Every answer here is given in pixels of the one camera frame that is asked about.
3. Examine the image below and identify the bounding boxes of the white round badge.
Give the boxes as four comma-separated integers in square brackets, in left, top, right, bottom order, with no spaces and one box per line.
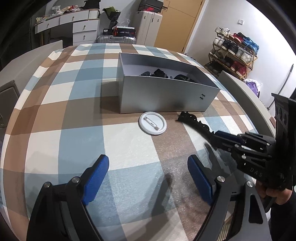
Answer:
[138,111,167,136]

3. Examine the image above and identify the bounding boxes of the wooden door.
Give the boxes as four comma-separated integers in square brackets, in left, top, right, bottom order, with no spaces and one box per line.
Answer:
[154,0,204,53]

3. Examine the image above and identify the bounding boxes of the white drawer desk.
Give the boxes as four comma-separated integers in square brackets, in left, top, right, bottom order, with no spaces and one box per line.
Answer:
[35,9,100,46]

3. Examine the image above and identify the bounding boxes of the silver cardboard box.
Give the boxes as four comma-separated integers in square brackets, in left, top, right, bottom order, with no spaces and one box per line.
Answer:
[116,53,220,113]

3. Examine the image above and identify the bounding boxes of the plaid bed cover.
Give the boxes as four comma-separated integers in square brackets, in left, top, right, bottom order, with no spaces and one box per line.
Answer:
[0,43,278,241]

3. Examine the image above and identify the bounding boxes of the black hair accessories in box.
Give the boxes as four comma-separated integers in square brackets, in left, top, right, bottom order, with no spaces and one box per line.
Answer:
[140,69,197,83]

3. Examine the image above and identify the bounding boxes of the grey bedside cabinet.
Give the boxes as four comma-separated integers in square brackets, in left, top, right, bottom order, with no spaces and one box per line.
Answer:
[0,80,20,128]

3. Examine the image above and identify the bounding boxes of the person's right hand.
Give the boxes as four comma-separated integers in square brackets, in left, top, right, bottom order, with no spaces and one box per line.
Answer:
[255,180,293,205]

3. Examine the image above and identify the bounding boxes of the silver suitcase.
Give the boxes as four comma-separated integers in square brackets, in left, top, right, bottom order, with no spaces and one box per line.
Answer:
[95,35,137,44]

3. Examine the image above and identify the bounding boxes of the black red shoe box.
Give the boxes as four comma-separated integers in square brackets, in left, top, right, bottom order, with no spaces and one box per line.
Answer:
[113,26,136,37]

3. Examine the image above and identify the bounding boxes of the wooden shoe rack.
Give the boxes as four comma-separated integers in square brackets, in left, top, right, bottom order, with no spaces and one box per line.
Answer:
[204,27,259,80]

